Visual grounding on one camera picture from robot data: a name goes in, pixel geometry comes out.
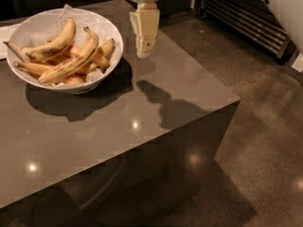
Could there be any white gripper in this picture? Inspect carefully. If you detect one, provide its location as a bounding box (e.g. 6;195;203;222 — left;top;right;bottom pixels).
130;0;160;59

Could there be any long spotted yellow banana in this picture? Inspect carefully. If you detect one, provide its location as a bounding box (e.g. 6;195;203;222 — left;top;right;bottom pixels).
38;26;98;84

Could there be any small right yellow banana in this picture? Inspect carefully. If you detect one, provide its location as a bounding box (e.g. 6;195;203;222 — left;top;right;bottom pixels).
98;39;116;58

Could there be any orange banana centre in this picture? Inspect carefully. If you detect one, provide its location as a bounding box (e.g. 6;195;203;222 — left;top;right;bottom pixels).
63;45;110;68

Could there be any orange banana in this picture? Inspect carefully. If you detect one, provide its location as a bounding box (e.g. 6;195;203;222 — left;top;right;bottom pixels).
63;45;110;68
13;61;53;77

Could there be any white ceramic bowl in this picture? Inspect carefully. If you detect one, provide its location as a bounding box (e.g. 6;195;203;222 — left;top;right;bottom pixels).
6;7;123;94

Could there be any top left yellow banana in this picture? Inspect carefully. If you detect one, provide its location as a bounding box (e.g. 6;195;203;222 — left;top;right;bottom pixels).
4;17;76;61

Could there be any orange banana lower left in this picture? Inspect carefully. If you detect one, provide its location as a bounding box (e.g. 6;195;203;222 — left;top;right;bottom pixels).
13;61;53;77

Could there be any black metal grille appliance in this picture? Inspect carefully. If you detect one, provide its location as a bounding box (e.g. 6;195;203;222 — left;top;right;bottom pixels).
198;0;296;62

